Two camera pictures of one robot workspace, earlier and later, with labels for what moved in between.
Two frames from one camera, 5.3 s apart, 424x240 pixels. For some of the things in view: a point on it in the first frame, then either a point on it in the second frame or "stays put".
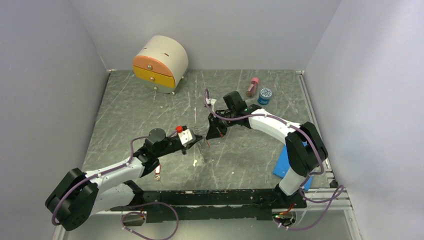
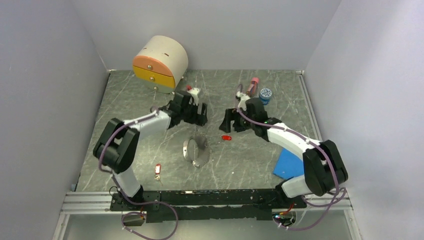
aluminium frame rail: [330, 200] stays put
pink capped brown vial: [253, 86] stays put
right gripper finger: [214, 130] to [226, 125]
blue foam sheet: [283, 165] stays put
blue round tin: [265, 95] stays put
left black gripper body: [171, 145] to [189, 114]
